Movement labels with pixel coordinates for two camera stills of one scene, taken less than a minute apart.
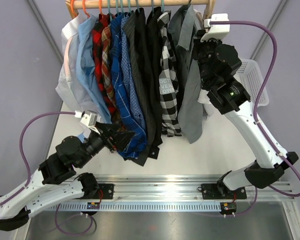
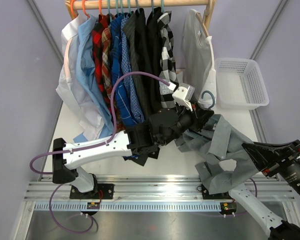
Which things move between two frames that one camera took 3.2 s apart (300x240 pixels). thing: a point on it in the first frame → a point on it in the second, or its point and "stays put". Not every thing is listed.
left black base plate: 106,191 stays put
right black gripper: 199,45 → 266,155
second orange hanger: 83,4 stays put
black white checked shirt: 169,83 stays put
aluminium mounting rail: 175,187 stays put
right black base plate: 211,191 stays put
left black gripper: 121,138 → 199,116
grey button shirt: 182,27 → 218,141
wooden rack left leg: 68,4 stays put
